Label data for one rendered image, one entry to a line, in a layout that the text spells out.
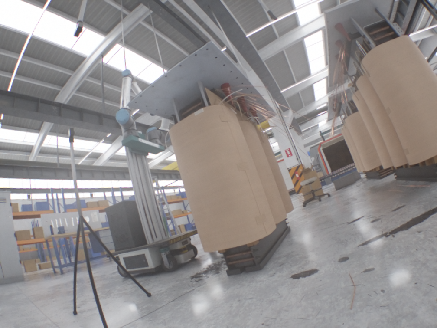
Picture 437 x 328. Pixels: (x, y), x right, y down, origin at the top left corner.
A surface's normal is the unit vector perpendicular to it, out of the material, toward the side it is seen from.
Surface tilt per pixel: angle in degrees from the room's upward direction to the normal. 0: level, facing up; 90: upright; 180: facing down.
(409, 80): 90
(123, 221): 90
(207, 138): 90
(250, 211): 90
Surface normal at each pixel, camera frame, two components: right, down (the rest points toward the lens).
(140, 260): -0.33, -0.12
